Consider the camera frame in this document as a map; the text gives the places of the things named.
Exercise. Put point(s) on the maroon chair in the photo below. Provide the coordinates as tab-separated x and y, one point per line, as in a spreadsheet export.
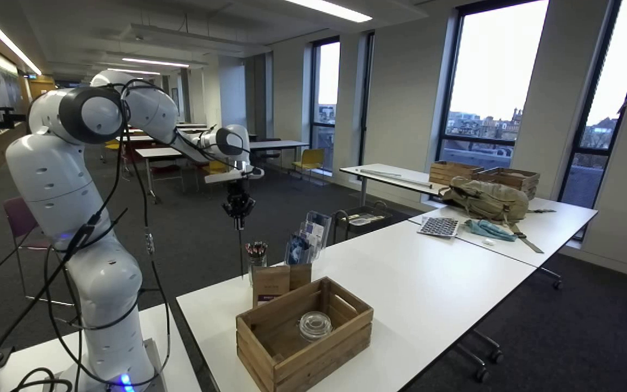
20	218

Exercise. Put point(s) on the white office desk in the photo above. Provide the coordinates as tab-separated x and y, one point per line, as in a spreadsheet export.
277	145

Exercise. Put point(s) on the white side desk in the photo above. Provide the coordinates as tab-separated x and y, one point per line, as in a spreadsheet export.
390	178

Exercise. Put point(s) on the black office chair base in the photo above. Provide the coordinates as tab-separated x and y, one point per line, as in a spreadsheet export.
481	355

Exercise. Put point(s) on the blue white boxes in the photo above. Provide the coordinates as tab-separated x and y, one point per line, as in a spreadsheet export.
296	251

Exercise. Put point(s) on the ceiling light panel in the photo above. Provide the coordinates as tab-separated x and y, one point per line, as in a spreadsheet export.
155	61
330	9

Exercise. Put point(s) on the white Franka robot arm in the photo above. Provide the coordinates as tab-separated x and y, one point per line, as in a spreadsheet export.
54	181

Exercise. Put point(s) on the dark wooden crate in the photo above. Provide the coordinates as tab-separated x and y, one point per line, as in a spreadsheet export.
512	181

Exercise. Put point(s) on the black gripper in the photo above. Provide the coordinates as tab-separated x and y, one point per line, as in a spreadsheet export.
241	196

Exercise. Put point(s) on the yellow chair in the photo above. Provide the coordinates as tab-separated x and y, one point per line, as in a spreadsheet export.
309	160

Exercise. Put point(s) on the cardboard box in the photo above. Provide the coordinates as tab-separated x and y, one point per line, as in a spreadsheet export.
453	172

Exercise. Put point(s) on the dark pencil cup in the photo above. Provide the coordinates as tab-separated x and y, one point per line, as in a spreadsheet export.
257	260

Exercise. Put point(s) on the clear glass jar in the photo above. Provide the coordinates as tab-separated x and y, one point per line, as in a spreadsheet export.
317	325

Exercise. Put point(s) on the olive green bag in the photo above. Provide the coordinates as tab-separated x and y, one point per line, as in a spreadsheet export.
489	200

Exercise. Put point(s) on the open slatted wooden crate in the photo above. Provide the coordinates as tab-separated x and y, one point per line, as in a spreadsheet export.
305	355

